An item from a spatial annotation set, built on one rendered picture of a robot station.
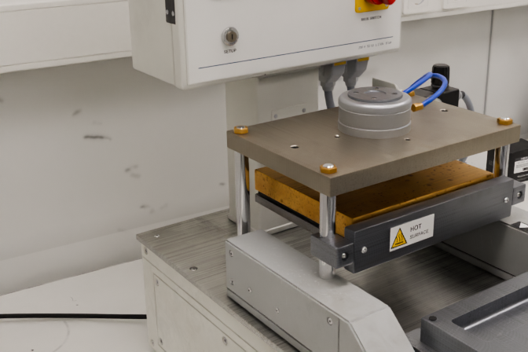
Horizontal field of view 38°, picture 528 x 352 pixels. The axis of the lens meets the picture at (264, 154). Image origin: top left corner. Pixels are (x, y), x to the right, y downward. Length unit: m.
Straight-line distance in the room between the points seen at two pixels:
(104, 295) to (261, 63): 0.53
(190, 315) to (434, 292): 0.29
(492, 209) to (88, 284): 0.70
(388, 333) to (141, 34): 0.45
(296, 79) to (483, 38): 0.83
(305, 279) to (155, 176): 0.64
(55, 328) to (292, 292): 0.53
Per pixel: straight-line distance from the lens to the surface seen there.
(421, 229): 0.80
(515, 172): 1.60
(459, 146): 0.82
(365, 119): 0.81
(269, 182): 0.86
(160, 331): 1.06
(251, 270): 0.81
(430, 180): 0.85
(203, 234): 1.02
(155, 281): 1.03
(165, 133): 1.34
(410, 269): 0.94
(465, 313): 0.74
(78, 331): 1.19
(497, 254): 0.93
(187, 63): 0.85
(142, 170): 1.34
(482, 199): 0.86
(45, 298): 1.29
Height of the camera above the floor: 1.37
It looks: 19 degrees down
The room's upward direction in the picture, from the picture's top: 1 degrees counter-clockwise
